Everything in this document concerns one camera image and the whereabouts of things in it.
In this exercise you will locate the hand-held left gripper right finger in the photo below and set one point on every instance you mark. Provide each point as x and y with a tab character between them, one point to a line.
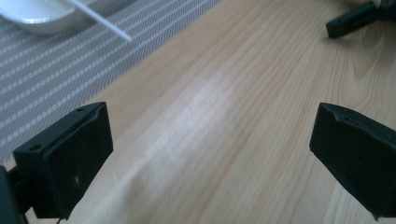
358	155

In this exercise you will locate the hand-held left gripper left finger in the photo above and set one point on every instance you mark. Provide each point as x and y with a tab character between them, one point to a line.
71	161

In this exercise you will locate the cream square plate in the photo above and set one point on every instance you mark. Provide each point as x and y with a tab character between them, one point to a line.
40	23

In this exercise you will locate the white chopstick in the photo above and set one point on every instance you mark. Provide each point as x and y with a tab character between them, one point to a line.
106	23

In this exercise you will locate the grey striped placemat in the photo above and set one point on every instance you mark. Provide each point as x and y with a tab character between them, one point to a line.
62	81

